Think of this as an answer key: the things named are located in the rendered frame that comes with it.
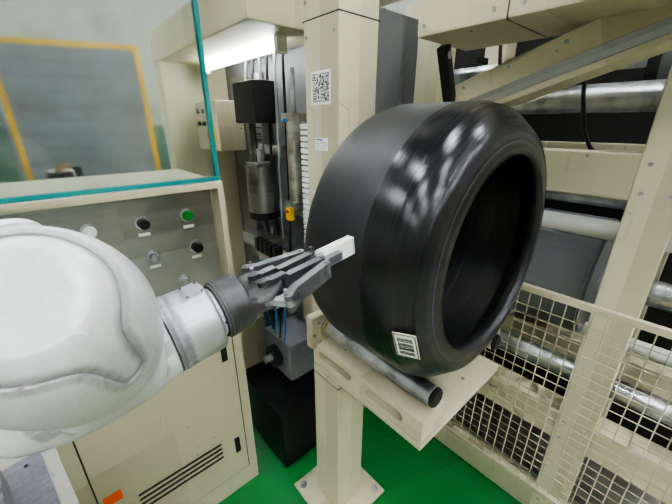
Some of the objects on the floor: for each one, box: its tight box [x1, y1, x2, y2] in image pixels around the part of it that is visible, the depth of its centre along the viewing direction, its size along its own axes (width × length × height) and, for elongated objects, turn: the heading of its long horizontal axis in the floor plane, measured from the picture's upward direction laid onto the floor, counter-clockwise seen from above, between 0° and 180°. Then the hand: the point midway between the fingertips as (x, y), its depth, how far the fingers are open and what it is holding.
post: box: [302, 0, 380, 504], centre depth 93 cm, size 13×13×250 cm
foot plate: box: [294, 466, 384, 504], centre depth 138 cm, size 27×27×2 cm
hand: (336, 252), depth 52 cm, fingers closed
